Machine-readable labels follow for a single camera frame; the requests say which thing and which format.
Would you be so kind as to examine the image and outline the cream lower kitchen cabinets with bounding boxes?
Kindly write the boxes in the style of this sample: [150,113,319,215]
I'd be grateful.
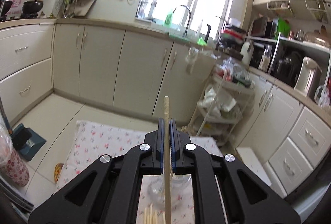
[1,19,330,204]

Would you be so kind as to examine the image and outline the clear glass jar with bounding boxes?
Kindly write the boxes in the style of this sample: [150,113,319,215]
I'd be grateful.
[146,173,192,208]

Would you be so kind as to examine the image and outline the black wok on stove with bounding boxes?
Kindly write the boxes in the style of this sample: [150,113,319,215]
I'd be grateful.
[22,0,44,14]

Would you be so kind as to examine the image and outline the bamboo chopstick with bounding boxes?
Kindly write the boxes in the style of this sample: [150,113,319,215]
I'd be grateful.
[164,96,171,224]
[144,205,157,224]

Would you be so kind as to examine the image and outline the chrome kitchen faucet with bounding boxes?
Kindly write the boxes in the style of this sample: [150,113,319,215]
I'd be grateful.
[173,5,192,37]

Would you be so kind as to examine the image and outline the white rolling storage cart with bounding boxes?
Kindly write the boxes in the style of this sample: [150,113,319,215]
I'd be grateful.
[187,57,255,146]

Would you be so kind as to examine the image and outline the cherry print tablecloth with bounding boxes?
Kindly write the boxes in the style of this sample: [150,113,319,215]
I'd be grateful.
[55,120,223,224]

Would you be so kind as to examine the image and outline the white plastic bag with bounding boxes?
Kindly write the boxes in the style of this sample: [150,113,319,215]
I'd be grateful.
[197,84,237,118]

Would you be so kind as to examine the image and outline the white electric kettle pot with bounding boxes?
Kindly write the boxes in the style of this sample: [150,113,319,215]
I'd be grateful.
[295,57,322,99]

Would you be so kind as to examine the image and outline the bamboo chopstick on table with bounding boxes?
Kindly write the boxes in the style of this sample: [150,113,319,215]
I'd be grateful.
[144,205,157,224]

